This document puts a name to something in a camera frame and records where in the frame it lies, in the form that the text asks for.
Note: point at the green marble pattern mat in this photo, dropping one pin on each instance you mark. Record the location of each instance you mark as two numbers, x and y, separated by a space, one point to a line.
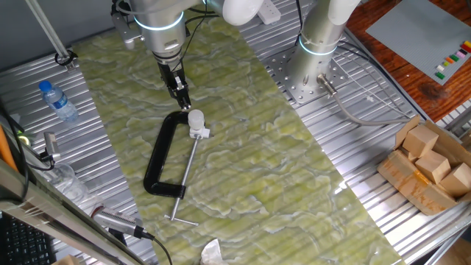
257 165

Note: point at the small cardboard box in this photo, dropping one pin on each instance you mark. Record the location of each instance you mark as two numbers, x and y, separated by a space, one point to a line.
68 261

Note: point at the grey camera on black mount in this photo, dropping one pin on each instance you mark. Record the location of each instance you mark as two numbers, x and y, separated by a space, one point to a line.
51 143

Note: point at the brown wooden table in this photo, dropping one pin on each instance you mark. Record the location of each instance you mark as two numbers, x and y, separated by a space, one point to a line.
423 92

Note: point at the green toy brick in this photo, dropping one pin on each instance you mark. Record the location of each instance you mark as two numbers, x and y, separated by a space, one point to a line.
439 76
454 57

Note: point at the brown cardboard box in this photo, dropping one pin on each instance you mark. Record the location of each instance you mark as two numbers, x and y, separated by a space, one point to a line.
412 184

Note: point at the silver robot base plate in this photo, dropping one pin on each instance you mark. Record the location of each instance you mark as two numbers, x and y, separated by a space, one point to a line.
294 92

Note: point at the white light bulb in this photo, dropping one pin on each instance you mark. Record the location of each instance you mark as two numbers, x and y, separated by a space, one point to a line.
195 119

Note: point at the black keyboard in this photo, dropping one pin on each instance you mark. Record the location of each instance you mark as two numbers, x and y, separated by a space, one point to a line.
22 246

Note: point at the orange toy brick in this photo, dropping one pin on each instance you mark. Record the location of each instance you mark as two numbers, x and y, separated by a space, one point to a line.
449 60

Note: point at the water bottle with blue cap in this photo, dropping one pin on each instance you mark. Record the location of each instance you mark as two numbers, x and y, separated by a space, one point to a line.
59 103

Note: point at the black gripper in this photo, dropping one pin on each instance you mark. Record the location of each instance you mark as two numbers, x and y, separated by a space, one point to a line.
170 71

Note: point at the pink toy brick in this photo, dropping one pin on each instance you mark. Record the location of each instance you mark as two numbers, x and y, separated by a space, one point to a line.
460 55

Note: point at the silver camera module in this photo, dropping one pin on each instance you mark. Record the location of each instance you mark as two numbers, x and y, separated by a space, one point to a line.
117 221

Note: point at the white power strip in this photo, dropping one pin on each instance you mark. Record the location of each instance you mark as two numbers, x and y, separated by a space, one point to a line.
268 11

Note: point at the metal stand pole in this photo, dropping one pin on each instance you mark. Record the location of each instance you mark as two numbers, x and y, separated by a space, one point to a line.
46 27

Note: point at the orange rod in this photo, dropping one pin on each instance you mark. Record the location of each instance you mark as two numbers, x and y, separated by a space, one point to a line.
5 151

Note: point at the light wooden block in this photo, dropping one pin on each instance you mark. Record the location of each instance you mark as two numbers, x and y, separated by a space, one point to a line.
458 180
419 141
434 167
411 156

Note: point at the red toy brick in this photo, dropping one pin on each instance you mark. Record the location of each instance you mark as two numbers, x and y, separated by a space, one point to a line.
466 48

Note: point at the black C-clamp with steel screw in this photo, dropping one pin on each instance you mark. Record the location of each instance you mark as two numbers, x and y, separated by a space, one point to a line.
158 154

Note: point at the grey toy brick baseplate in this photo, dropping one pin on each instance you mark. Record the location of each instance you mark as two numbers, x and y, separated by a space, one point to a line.
416 33

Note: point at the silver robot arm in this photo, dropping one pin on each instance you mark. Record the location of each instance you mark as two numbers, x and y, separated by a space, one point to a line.
162 33

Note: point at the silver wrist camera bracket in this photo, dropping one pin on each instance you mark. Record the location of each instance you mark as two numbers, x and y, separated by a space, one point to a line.
127 31

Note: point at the white toy brick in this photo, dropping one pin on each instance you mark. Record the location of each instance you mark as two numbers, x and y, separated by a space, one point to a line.
440 68

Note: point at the aluminium frame bar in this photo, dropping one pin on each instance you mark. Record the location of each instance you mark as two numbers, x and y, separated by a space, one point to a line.
55 217

